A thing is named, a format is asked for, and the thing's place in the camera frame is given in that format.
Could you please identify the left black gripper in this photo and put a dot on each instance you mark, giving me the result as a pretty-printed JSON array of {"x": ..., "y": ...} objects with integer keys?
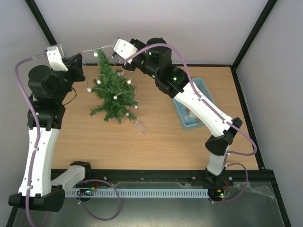
[{"x": 75, "y": 67}]

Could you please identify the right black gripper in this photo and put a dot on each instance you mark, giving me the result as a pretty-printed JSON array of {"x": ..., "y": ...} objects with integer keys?
[{"x": 132, "y": 61}]

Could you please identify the small green christmas tree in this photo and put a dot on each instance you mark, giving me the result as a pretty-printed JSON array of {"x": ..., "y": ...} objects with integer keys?
[{"x": 113, "y": 90}]

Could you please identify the light blue plastic basket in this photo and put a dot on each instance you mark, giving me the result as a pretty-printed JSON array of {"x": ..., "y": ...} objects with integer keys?
[{"x": 194, "y": 113}]

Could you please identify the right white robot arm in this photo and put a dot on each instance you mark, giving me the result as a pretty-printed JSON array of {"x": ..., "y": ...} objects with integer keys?
[{"x": 155, "y": 61}]

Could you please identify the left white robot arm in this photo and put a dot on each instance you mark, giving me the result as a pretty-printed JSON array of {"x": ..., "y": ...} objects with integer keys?
[{"x": 49, "y": 86}]

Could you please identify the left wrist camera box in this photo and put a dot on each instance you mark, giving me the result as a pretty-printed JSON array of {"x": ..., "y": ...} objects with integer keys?
[{"x": 55, "y": 57}]

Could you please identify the white cable duct rail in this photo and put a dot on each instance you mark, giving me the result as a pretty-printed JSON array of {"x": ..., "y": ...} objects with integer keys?
[{"x": 140, "y": 193}]

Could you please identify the black frame rail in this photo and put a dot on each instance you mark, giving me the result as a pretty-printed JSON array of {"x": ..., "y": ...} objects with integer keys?
[{"x": 202, "y": 177}]

